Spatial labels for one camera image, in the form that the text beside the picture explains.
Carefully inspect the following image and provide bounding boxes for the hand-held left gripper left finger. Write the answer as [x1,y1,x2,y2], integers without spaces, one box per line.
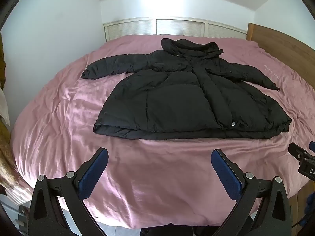
[28,147,109,236]

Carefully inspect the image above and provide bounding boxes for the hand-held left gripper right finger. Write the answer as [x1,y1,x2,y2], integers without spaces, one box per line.
[211,149,296,236]

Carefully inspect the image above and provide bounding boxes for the black puffer jacket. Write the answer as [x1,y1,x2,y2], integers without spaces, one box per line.
[81,38,292,140]

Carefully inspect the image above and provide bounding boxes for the pink bed cover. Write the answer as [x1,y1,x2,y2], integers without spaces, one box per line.
[10,34,315,229]

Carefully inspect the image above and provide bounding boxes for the person's dark pants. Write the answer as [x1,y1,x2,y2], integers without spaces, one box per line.
[140,215,222,236]

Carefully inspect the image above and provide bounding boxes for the golden patterned cloth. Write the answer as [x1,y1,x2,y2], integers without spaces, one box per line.
[0,120,33,202]

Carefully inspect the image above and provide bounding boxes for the wooden headboard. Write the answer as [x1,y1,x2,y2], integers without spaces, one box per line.
[246,23,315,104]

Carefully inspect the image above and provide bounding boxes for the white hanging cloth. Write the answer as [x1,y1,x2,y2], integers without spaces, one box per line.
[0,88,11,126]

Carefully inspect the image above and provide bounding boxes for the white louvered cabinet door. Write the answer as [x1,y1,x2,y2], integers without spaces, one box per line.
[103,20,157,43]
[206,22,248,40]
[156,18,207,38]

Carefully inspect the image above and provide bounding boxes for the black cable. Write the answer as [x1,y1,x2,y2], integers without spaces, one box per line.
[292,211,311,227]

